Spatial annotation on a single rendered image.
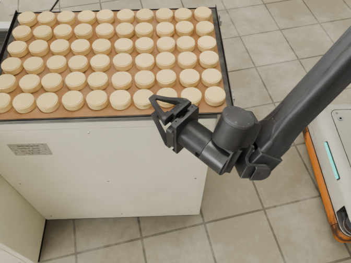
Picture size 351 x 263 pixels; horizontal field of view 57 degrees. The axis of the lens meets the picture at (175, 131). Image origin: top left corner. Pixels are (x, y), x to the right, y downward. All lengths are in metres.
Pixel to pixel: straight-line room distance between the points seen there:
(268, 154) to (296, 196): 1.15
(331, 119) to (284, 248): 0.63
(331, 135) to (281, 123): 1.06
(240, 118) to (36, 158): 0.70
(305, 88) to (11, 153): 0.83
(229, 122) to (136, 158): 0.53
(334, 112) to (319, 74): 1.15
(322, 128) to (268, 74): 0.64
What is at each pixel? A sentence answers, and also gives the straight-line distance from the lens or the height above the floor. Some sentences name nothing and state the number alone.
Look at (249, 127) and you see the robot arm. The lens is 0.55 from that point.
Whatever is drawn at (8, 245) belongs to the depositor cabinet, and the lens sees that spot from 1.32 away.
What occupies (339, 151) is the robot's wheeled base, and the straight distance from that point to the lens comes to 1.61.
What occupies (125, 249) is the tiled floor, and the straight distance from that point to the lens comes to 1.59.
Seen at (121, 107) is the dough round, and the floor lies 0.92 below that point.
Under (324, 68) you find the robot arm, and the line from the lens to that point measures 0.58.
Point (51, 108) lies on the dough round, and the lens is 0.82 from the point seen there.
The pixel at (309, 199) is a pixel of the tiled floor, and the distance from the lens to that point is 1.77.
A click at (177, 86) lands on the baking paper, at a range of 0.83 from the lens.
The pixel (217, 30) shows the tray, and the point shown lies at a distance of 0.99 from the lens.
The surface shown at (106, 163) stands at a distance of 1.06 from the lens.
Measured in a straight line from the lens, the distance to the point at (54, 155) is 1.05.
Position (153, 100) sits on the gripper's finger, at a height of 1.02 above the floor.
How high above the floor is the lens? 1.53
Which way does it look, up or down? 57 degrees down
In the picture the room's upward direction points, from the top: straight up
